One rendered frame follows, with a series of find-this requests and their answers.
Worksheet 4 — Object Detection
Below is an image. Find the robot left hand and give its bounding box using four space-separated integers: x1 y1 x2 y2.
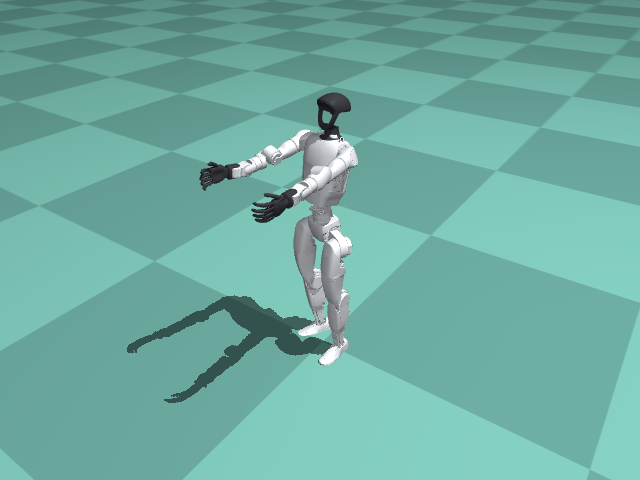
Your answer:
251 189 297 223

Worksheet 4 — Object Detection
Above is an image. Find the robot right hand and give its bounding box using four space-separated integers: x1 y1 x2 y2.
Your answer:
199 162 240 191

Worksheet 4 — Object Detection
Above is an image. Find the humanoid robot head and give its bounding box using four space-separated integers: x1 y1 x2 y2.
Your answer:
317 93 351 141

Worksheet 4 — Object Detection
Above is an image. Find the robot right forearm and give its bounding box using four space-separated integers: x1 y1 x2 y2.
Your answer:
232 146 268 178

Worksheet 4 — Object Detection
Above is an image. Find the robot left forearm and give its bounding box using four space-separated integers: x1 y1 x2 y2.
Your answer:
286 167 332 206

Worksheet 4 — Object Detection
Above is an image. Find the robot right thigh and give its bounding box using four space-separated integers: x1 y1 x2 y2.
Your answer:
293 217 322 289

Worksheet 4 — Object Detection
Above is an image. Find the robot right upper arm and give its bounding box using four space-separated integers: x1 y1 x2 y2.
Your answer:
263 129 314 165

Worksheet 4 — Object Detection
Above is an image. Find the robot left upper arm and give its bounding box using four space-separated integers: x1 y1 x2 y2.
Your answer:
310 146 358 184

